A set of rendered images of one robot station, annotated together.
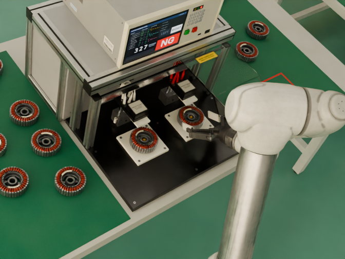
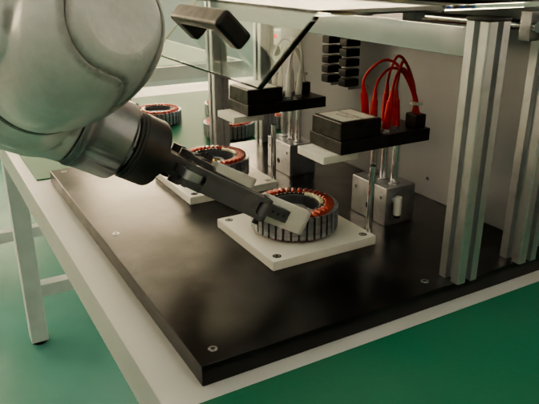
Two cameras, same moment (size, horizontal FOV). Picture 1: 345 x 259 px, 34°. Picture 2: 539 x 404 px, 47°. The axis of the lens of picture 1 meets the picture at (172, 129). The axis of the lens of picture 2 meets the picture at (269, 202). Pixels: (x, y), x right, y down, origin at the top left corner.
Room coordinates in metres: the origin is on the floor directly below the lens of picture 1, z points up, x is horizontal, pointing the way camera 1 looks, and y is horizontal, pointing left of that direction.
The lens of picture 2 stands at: (1.82, -0.74, 1.10)
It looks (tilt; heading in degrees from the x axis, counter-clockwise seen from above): 21 degrees down; 113
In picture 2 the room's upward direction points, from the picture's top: straight up
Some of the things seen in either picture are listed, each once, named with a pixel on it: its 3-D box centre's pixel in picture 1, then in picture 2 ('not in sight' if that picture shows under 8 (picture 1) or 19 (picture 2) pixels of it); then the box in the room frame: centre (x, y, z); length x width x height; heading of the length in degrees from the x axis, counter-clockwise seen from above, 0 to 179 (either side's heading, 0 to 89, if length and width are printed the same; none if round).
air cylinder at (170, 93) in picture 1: (169, 94); (382, 195); (1.65, 0.06, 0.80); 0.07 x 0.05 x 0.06; 143
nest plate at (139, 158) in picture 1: (142, 143); (214, 179); (1.37, 0.09, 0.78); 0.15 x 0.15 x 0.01; 53
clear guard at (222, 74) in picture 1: (217, 72); (337, 30); (1.63, -0.09, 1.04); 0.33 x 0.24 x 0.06; 53
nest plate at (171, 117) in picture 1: (189, 121); (293, 231); (1.57, -0.06, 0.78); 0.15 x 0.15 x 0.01; 53
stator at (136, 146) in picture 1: (144, 140); (214, 163); (1.37, 0.09, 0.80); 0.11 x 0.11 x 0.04
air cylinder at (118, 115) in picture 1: (122, 114); (290, 153); (1.46, 0.21, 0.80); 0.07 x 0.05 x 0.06; 143
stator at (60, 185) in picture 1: (70, 181); not in sight; (1.11, 0.29, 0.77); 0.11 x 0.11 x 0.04
